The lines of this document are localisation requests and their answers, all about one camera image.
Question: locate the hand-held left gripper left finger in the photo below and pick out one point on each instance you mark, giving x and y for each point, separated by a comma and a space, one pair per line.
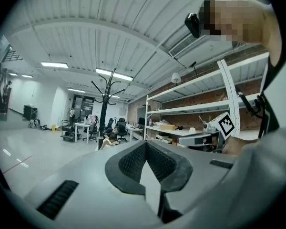
126, 170

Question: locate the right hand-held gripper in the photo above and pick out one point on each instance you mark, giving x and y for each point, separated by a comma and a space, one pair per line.
225, 125

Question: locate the black trolley cart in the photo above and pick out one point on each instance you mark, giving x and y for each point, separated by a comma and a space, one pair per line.
68, 131

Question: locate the person's right forearm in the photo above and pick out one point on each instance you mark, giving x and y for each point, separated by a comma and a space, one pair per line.
236, 145

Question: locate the black head-worn camera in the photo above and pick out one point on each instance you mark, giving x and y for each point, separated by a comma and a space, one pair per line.
193, 25

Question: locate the ceiling air vent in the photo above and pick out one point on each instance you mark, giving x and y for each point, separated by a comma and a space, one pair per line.
182, 45

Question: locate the white metal shelving unit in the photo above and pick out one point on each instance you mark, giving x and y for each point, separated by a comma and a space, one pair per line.
193, 108

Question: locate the long ceiling light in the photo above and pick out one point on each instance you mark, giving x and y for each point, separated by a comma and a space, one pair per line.
54, 65
27, 76
13, 74
76, 90
115, 74

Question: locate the cardboard box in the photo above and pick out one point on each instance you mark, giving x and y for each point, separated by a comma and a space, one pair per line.
167, 127

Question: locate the yellow bin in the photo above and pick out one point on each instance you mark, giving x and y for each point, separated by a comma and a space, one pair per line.
53, 127

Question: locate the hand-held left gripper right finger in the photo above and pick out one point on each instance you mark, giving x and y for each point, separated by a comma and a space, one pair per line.
174, 170

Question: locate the white lamp shade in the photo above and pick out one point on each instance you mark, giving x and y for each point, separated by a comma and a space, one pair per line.
176, 77

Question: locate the black coat stand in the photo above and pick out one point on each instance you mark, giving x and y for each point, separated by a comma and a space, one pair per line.
105, 108

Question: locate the person's head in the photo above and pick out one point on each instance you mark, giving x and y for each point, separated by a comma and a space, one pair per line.
240, 15

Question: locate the white table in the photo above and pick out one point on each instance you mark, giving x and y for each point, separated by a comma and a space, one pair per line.
83, 125

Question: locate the black glass door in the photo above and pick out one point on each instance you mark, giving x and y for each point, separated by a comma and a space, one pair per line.
83, 107

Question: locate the black office chair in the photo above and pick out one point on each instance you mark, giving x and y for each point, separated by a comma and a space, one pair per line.
109, 123
122, 128

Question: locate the white cup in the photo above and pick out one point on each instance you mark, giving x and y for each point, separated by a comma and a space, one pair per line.
192, 129

